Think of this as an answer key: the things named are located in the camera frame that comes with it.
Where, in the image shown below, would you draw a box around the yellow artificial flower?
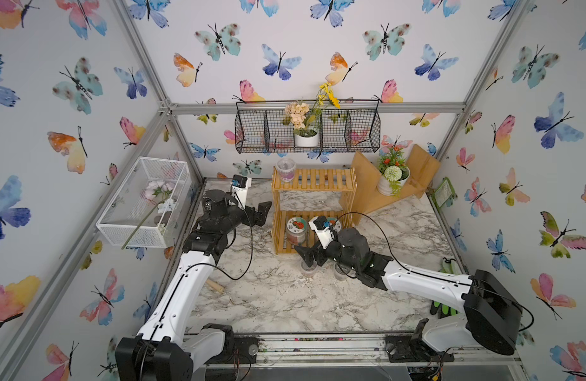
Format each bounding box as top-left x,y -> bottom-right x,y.
316,82 -> 340,109

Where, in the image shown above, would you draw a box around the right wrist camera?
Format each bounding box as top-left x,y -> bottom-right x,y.
309,216 -> 335,249

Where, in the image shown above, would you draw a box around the dark seed jar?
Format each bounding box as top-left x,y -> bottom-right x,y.
333,263 -> 352,281

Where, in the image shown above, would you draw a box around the white pot peach flowers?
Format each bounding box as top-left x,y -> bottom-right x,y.
282,102 -> 323,149

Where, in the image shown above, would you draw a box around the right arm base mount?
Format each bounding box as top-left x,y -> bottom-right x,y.
384,318 -> 455,363

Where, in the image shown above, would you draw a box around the purple seed jar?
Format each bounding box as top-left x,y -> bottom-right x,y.
276,158 -> 297,183

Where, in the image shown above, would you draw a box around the potted red green flowers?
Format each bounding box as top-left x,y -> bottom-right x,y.
377,147 -> 410,196

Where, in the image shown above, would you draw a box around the green black garden glove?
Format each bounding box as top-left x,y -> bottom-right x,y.
430,257 -> 462,319

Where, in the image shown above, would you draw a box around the green framed small board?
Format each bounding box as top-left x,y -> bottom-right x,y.
432,177 -> 458,209

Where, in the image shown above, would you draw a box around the black wire wall basket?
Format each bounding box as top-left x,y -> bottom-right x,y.
234,99 -> 381,153

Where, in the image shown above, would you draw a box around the white mesh wall box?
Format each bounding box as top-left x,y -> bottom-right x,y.
96,157 -> 191,249

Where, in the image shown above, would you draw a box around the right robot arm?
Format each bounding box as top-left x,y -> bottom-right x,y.
295,228 -> 523,356

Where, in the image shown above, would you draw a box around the two-tier bamboo shelf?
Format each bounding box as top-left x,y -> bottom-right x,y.
272,168 -> 358,255

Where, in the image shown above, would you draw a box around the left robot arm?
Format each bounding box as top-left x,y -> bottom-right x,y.
115,188 -> 272,380

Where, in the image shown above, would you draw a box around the wooden corner shelf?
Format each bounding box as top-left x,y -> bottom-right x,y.
348,144 -> 440,225

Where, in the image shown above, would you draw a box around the red seed jar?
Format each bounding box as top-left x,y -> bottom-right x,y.
301,260 -> 318,278

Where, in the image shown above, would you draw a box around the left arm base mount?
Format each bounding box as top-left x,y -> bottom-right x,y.
186,324 -> 260,366

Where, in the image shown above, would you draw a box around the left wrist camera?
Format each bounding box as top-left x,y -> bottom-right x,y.
231,175 -> 253,210

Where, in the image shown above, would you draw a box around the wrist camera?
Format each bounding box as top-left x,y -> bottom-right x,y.
309,216 -> 335,249
231,175 -> 253,210

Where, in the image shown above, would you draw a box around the strawberry lid jar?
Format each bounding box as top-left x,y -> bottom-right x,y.
327,217 -> 342,233
286,217 -> 308,245

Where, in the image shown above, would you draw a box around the pink artificial flower stem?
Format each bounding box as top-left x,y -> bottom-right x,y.
121,179 -> 177,249

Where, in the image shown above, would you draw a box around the aluminium front rail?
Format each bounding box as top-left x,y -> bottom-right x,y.
121,332 -> 524,368

